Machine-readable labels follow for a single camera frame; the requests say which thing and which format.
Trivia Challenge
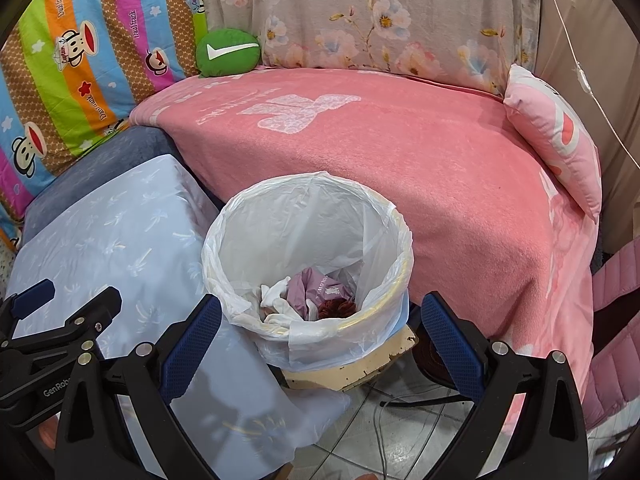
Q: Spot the grey floral blanket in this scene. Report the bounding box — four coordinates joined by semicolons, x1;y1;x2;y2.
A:
197;0;543;98

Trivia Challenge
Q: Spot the cream wooden board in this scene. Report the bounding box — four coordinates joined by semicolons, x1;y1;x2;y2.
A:
282;322;420;393

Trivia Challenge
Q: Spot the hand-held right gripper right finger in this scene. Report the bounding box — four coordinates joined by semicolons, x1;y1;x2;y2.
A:
421;291;591;480

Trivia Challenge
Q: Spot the pink printed pillow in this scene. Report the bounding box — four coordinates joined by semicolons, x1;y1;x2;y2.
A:
502;64;603;223

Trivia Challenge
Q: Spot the striped monkey print pillow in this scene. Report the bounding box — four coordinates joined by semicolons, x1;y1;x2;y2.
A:
0;0;208;251

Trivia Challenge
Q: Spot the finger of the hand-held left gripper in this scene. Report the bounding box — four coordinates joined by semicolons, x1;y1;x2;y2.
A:
0;280;56;333
0;287;123;363

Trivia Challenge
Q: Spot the light blue palm print cloth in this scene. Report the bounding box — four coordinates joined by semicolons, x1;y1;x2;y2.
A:
5;154;351;480

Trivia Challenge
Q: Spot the dark red scrunchie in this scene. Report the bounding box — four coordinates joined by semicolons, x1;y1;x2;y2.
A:
317;299;358;322

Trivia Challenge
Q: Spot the white hanging cable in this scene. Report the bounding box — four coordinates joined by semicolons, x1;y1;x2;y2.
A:
542;0;640;171

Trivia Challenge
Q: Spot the white cloth piece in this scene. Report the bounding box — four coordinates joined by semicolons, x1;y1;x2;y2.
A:
265;300;316;328

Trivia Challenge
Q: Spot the mauve cloth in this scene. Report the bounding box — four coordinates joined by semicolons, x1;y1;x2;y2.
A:
285;267;353;318

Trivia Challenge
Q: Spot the white glove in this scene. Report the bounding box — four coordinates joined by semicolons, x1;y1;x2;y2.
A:
259;275;301;308

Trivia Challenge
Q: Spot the black round stand base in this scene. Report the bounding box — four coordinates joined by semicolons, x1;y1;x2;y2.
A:
380;332;481;408

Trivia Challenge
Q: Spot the pink blanket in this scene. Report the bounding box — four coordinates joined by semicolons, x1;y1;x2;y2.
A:
129;66;601;433

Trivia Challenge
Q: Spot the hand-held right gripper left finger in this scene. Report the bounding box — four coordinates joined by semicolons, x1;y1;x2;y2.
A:
55;294;236;480

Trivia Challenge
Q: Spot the green plush cushion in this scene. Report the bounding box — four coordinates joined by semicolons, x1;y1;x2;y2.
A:
195;28;262;77

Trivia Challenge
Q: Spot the pink quilted jacket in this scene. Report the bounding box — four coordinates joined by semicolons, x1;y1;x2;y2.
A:
582;240;640;431

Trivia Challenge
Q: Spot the blue-grey cushion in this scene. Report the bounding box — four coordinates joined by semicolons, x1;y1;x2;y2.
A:
22;127;188;246

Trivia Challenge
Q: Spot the waste bin with white bag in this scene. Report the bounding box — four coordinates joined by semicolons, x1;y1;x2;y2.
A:
201;171;415;368

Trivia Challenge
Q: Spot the white floor cable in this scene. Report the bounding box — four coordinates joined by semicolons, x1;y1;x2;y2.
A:
372;395;451;480

